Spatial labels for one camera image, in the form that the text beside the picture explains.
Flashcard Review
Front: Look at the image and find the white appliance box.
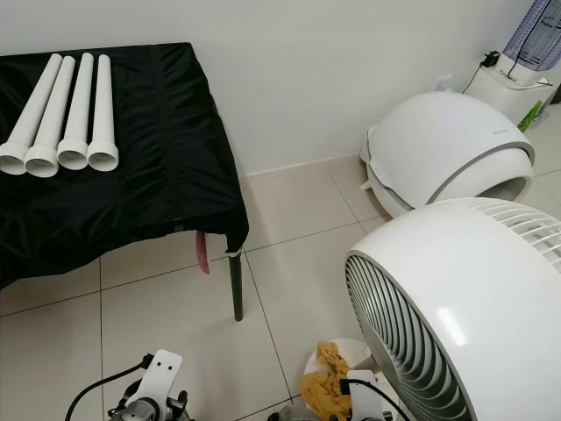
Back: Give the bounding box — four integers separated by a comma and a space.
463, 63, 561, 124

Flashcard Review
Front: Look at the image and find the yellow cloth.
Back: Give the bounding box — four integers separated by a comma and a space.
300, 342, 356, 421

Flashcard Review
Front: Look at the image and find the black table cloth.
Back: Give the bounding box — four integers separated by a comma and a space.
0, 42, 250, 289

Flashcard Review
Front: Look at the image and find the white dome litter box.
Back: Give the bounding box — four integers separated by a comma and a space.
359, 91, 536, 220

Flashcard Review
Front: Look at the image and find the green packet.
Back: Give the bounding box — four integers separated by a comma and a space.
519, 99, 546, 134

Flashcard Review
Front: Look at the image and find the purple tower appliance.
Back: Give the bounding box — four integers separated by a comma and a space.
501, 0, 561, 84

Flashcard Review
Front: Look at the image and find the white plastic table leg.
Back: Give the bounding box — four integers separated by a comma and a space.
56, 53, 96, 171
0, 54, 64, 175
24, 55, 78, 179
87, 55, 120, 172

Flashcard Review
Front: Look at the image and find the black metal table leg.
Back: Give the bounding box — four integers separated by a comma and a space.
228, 250, 245, 322

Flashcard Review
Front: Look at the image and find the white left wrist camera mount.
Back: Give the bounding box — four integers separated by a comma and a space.
145, 349, 185, 400

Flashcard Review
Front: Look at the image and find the white round fan base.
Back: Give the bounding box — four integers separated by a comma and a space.
302, 338, 395, 421

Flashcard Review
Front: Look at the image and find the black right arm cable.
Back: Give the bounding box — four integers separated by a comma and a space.
340, 379, 413, 421

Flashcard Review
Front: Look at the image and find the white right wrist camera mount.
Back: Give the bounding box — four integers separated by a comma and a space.
342, 370, 380, 421

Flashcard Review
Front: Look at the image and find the white round fan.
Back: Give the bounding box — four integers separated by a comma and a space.
344, 197, 561, 421

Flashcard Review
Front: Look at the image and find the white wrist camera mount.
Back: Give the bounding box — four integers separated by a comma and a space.
342, 370, 380, 421
145, 349, 185, 400

